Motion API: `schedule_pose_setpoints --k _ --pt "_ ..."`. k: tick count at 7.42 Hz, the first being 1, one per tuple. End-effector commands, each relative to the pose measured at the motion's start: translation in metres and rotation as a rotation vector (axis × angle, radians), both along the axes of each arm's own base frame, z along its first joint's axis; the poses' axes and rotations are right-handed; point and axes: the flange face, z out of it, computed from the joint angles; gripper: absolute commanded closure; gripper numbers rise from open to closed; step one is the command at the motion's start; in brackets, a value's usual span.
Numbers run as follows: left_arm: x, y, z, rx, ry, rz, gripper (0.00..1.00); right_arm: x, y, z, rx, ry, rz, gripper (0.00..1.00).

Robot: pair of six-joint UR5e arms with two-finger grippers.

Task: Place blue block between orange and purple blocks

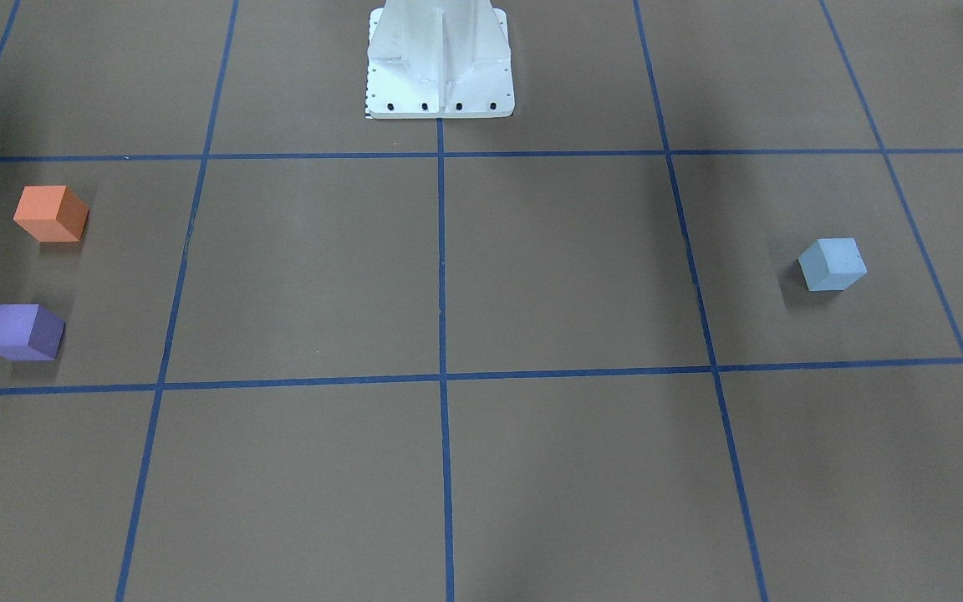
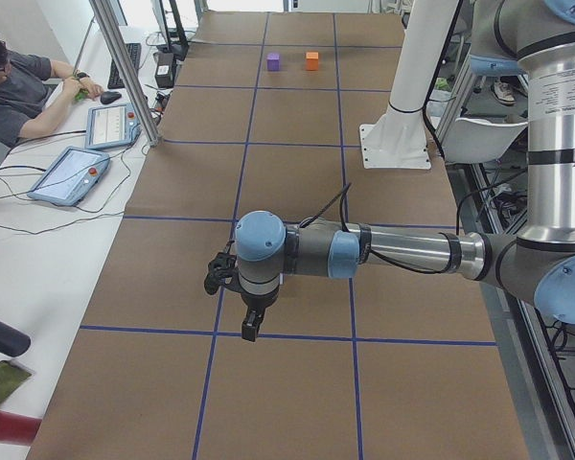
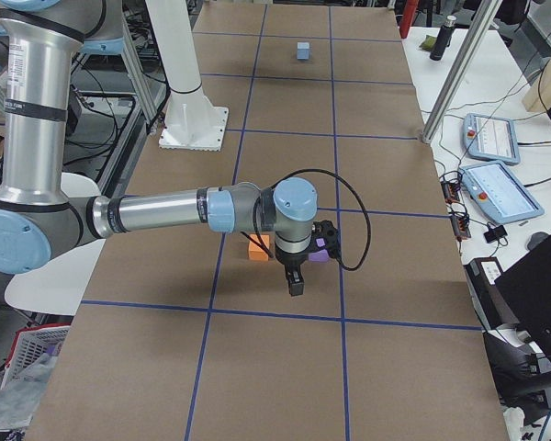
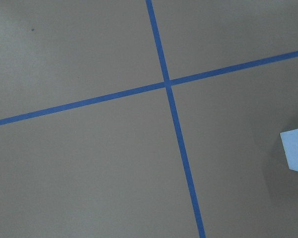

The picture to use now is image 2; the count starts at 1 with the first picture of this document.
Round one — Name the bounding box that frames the near blue teach pendant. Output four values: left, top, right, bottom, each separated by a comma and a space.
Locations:
27, 147, 110, 206

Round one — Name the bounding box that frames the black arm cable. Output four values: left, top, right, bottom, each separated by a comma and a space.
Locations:
300, 182, 456, 275

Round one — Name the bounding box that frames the far blue teach pendant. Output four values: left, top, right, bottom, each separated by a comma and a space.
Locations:
85, 103, 141, 150

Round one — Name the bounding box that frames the black computer mouse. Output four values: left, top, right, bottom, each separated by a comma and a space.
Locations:
100, 91, 122, 105

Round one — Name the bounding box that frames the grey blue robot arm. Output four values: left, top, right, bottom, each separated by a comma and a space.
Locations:
226, 1, 575, 341

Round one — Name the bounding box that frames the red bottle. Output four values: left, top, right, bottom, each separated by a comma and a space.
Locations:
0, 410, 42, 446

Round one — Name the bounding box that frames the aluminium frame post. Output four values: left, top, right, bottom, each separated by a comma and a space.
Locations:
89, 0, 160, 148

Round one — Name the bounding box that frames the seated person in grey shirt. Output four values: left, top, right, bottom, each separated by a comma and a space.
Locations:
0, 39, 104, 148

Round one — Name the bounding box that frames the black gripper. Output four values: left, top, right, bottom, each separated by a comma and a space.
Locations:
241, 291, 279, 340

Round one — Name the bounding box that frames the green cloth pouch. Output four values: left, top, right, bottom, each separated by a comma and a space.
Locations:
0, 360, 32, 404

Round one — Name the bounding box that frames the purple foam block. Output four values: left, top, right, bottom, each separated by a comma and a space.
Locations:
266, 52, 281, 72

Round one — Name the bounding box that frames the blue teach pendant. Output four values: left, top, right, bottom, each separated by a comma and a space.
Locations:
85, 103, 141, 150
27, 147, 110, 206

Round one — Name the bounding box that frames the black water bottle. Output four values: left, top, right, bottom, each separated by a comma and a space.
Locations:
0, 321, 31, 357

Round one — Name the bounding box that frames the black keyboard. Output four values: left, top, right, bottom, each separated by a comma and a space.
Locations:
106, 42, 143, 90

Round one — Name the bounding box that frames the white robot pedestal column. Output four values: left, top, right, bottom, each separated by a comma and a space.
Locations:
359, 0, 460, 170

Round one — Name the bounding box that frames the white chair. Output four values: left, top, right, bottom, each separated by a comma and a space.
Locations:
443, 117, 528, 164

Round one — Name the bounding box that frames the orange foam block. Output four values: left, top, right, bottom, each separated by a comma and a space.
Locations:
305, 51, 320, 71

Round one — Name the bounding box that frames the black power adapter box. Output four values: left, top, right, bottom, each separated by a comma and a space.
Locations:
154, 52, 175, 89

